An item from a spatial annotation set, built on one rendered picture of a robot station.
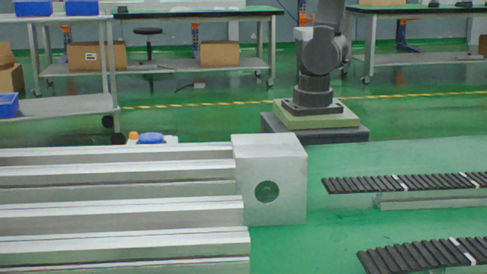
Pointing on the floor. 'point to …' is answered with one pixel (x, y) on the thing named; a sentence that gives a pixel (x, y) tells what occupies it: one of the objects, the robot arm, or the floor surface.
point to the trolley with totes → (31, 111)
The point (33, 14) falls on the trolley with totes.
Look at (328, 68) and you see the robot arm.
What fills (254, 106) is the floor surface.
